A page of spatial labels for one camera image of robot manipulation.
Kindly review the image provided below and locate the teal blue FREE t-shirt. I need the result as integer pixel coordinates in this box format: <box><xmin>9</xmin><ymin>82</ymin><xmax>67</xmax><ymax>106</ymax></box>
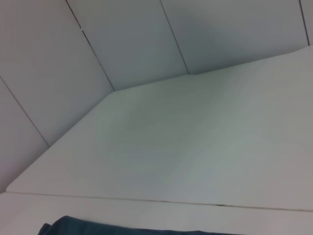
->
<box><xmin>39</xmin><ymin>215</ymin><xmax>313</xmax><ymax>235</ymax></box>

